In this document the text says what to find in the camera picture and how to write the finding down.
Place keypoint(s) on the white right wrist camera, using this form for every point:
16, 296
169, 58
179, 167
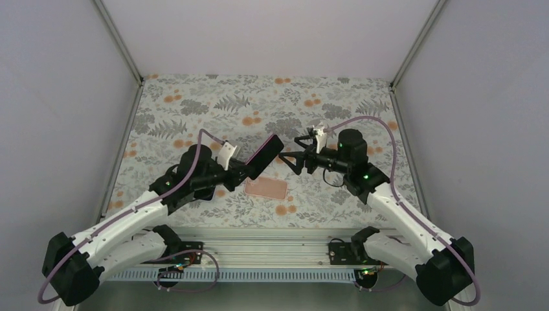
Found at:
320, 136

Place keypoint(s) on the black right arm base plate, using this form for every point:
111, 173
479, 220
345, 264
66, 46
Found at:
343, 253

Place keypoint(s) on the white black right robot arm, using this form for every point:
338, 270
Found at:
441, 266

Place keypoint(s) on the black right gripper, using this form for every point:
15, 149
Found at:
309, 153

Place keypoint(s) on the grey slotted cable duct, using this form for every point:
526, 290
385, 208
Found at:
149, 274

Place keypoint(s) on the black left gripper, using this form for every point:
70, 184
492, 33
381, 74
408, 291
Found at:
234, 172

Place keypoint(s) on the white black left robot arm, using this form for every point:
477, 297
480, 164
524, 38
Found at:
76, 265

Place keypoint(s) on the right aluminium corner post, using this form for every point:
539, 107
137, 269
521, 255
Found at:
418, 42

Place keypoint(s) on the aluminium front rail frame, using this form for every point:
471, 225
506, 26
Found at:
269, 248

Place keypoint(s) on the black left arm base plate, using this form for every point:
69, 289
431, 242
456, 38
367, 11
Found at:
187, 252

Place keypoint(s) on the floral patterned table mat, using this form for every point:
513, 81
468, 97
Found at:
246, 110

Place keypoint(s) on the black phone pink edge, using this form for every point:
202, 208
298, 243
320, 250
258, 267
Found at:
263, 157

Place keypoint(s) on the pink phone case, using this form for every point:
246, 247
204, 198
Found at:
274, 189

